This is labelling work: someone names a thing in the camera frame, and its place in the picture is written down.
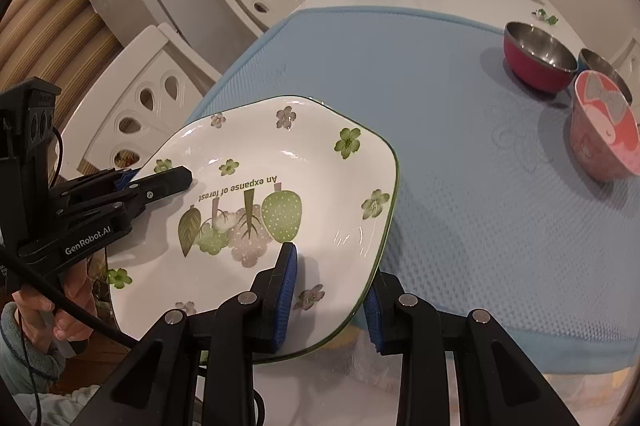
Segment light blue table mat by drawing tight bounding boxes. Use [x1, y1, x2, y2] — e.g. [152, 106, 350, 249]
[190, 6, 640, 374]

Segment red steel bowl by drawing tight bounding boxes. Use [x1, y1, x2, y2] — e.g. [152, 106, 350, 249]
[502, 22, 580, 94]

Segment person's left hand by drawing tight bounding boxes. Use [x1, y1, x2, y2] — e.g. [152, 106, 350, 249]
[12, 255, 104, 348]

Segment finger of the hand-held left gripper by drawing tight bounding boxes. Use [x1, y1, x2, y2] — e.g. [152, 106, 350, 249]
[120, 166, 194, 227]
[62, 167, 146, 203]

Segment person's left forearm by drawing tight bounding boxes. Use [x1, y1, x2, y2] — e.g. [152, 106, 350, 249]
[0, 301, 68, 399]

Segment blue steel bowl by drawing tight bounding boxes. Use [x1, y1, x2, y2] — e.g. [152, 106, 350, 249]
[577, 49, 633, 107]

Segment brown striped curtain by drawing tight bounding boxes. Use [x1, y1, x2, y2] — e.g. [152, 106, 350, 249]
[0, 0, 123, 117]

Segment green rimmed floral plate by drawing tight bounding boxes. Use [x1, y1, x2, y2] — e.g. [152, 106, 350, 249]
[102, 94, 401, 364]

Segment black cable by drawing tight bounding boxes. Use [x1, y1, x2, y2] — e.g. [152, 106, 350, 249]
[0, 246, 138, 349]

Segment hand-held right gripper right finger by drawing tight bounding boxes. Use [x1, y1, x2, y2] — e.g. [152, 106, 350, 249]
[364, 273, 581, 426]

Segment pink cartoon bowl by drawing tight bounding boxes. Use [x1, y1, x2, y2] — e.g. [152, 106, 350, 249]
[569, 70, 640, 183]

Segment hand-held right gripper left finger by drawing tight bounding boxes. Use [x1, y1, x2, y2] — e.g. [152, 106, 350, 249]
[75, 242, 299, 426]

